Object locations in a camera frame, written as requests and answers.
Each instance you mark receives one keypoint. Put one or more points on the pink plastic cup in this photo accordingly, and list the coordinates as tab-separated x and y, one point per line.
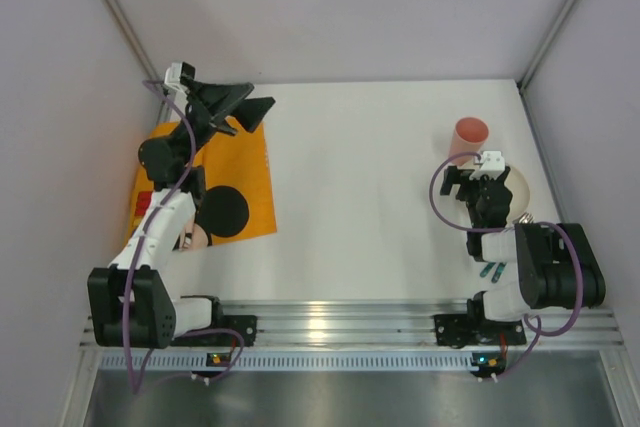
469	136

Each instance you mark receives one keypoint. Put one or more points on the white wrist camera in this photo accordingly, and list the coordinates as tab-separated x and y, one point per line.
179	76
488	164

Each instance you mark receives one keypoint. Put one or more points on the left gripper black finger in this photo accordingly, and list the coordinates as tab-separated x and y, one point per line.
220	100
251	112

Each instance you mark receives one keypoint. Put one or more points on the left aluminium frame post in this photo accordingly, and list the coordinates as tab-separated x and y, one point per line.
131	38

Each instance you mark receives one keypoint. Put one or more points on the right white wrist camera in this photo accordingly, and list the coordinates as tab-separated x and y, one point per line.
488	164

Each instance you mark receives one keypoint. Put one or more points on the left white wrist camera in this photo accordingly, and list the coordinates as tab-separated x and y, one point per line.
179	76

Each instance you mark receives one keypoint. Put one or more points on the right aluminium frame post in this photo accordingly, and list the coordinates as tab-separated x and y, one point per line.
556	26

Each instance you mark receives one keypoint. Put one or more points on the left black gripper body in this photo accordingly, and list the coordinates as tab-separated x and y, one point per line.
201	104

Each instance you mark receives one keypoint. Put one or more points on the silver fork teal handle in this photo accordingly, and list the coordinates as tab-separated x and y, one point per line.
526	217

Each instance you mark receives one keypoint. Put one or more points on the cream round plate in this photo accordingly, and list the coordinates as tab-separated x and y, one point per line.
521	194

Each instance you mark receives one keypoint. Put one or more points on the slotted grey cable duct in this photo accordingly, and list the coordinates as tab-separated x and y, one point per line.
308	361

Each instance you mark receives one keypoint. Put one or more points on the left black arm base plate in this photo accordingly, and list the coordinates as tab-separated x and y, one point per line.
221	336

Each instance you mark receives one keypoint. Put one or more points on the aluminium frame post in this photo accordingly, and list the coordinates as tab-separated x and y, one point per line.
131	38
556	26

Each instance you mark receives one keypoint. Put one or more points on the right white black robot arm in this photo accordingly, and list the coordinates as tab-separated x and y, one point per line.
555	264

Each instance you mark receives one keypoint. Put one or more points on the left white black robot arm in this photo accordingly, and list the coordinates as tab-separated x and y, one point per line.
130	302

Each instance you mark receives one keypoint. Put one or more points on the aluminium mounting rail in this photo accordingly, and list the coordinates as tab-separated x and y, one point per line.
403	324

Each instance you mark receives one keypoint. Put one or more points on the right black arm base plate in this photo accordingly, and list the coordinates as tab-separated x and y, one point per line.
460	330

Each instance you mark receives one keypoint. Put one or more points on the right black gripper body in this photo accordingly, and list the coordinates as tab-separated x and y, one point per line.
470	189

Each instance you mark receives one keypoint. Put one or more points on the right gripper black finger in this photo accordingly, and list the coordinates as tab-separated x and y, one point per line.
501	194
455	176

